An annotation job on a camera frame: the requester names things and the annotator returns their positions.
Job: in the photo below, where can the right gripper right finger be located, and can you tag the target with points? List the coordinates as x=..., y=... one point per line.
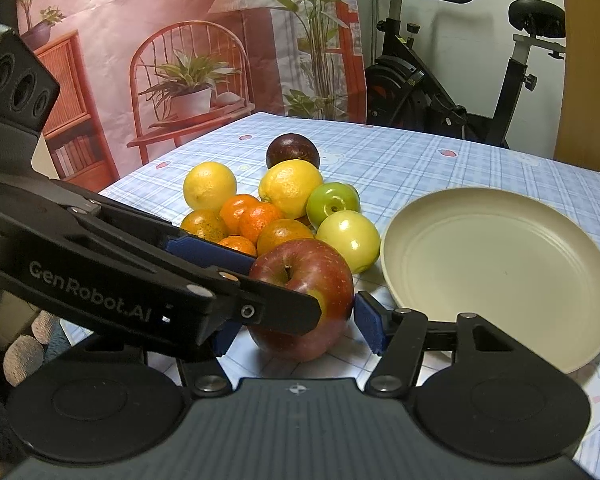
x=398, y=337

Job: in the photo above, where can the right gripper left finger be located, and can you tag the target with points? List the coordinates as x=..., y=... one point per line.
x=201, y=373

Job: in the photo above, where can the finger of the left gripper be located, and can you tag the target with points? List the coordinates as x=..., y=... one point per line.
x=205, y=253
x=162, y=311

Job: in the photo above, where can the red apple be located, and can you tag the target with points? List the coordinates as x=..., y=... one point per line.
x=316, y=269

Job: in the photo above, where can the speckled orange tangerine front left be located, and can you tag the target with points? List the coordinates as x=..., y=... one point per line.
x=206, y=224

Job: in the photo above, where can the yellow lemon left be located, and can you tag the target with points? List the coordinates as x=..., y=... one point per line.
x=208, y=186

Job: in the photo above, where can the yellow lemon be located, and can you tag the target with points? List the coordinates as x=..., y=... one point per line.
x=288, y=186
x=208, y=186

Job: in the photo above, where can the orange tangerine back left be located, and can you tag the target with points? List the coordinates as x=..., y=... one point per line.
x=232, y=210

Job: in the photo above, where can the orange tangerine front middle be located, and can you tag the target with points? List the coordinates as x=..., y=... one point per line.
x=240, y=244

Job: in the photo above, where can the orange tangerine back right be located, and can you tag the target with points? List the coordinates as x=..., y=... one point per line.
x=255, y=218

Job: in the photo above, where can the yellow-green apple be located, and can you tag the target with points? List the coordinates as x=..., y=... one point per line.
x=353, y=236

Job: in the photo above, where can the large orange tangerine right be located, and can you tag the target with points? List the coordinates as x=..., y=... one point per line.
x=279, y=232

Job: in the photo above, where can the beige round plate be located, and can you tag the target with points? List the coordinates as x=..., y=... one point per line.
x=525, y=267

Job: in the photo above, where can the yellow lemon centre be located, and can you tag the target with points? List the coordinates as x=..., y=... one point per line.
x=288, y=186

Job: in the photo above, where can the printed room backdrop cloth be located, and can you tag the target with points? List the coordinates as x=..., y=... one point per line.
x=140, y=77

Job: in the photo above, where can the green apple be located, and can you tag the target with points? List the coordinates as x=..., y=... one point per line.
x=328, y=198

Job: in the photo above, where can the dark purple passion fruit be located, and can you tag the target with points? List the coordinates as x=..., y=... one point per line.
x=292, y=146

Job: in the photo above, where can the blue plaid tablecloth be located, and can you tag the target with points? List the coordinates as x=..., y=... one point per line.
x=389, y=168

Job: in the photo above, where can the black exercise bike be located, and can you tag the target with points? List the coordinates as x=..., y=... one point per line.
x=467, y=47

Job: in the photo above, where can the wooden door panel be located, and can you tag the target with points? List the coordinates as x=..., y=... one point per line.
x=578, y=141

